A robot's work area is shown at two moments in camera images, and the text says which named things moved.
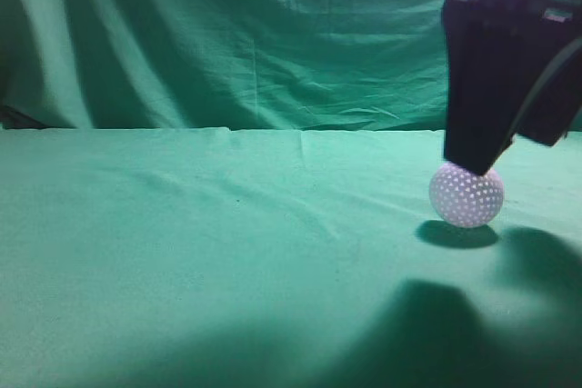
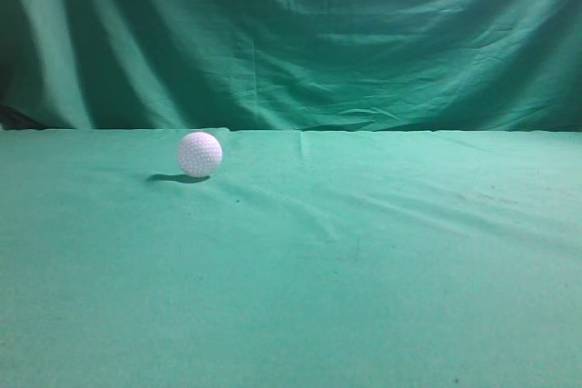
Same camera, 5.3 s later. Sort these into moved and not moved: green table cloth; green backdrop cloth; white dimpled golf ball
Moved: white dimpled golf ball
Not moved: green table cloth; green backdrop cloth
